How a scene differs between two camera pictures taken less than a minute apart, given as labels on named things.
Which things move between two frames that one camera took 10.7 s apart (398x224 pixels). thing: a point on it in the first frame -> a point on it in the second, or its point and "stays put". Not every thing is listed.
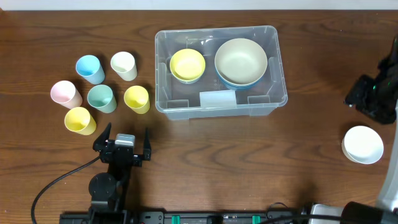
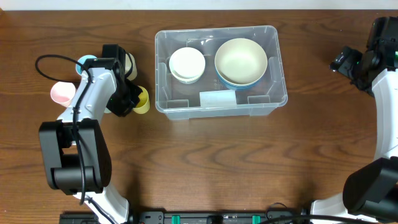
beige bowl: (240, 61) stays put
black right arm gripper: (360, 97) -> (348, 68)
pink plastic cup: (64, 93) stays put
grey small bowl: (188, 82) stays put
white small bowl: (362, 145) -> (187, 63)
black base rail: (189, 216) stays put
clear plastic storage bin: (227, 71) stays put
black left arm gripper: (101, 145) -> (119, 109)
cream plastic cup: (124, 64) stays put
